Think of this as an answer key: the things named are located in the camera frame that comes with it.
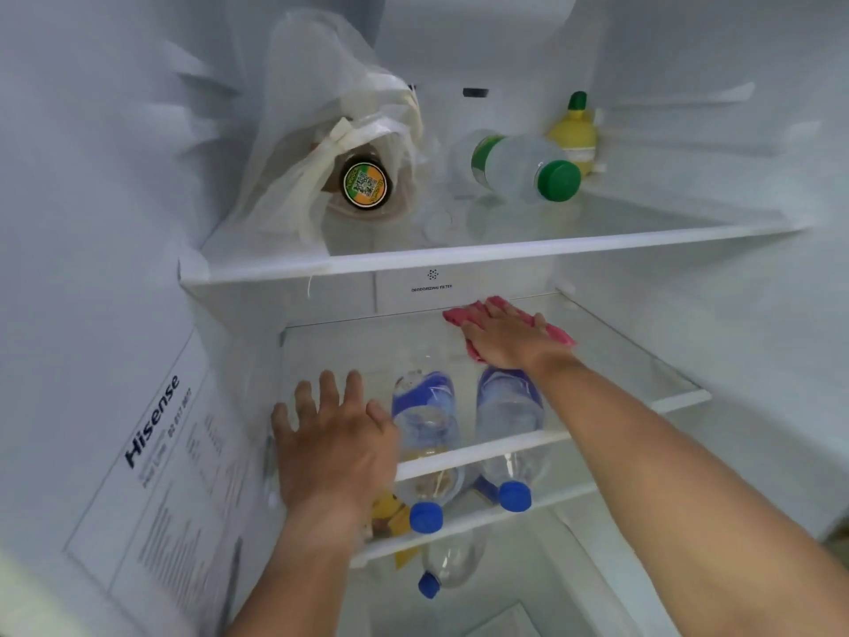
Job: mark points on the person's right hand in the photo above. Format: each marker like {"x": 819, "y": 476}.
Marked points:
{"x": 507, "y": 338}

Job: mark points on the person's left hand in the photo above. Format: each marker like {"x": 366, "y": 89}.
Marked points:
{"x": 331, "y": 451}

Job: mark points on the person's right thumb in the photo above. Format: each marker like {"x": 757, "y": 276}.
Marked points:
{"x": 469, "y": 332}

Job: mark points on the person's left little finger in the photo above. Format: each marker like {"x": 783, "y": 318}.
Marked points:
{"x": 281, "y": 427}

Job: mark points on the person's left thumb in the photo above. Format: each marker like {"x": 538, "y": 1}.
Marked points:
{"x": 383, "y": 425}

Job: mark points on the person's left middle finger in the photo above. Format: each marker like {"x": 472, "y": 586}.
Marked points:
{"x": 329, "y": 394}

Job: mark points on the pink cleaning cloth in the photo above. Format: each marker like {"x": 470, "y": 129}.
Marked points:
{"x": 457, "y": 317}

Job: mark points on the person's right forearm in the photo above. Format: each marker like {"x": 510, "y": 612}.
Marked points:
{"x": 670, "y": 490}

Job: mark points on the person's left forearm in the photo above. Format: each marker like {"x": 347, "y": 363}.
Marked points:
{"x": 312, "y": 570}

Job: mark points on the blue-label water bottle blue cap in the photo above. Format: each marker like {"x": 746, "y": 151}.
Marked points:
{"x": 428, "y": 424}
{"x": 511, "y": 431}

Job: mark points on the white fridge filter cover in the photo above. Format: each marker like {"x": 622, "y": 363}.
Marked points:
{"x": 431, "y": 285}

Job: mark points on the glass fridge shelf white trim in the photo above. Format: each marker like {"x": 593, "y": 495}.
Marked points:
{"x": 504, "y": 252}
{"x": 464, "y": 520}
{"x": 617, "y": 364}

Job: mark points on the yellow packet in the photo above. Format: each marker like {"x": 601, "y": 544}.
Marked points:
{"x": 388, "y": 514}

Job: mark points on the white printed info sticker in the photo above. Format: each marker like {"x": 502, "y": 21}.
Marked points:
{"x": 166, "y": 490}

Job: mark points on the clear water bottle blue cap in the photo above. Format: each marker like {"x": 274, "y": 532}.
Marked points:
{"x": 451, "y": 560}

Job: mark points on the clear bottle with green cap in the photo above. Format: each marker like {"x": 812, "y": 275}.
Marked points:
{"x": 517, "y": 164}

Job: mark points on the dark jar with labelled lid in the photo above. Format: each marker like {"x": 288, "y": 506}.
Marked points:
{"x": 363, "y": 182}

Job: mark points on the yellow lemon-shaped squeeze bottle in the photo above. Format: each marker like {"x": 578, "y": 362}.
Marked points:
{"x": 574, "y": 132}

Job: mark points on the black fridge sensor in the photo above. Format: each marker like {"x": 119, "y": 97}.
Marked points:
{"x": 475, "y": 92}

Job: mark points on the white translucent plastic bag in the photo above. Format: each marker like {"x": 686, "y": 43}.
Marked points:
{"x": 312, "y": 112}

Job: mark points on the white refrigerator interior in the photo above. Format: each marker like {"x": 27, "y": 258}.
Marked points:
{"x": 86, "y": 192}

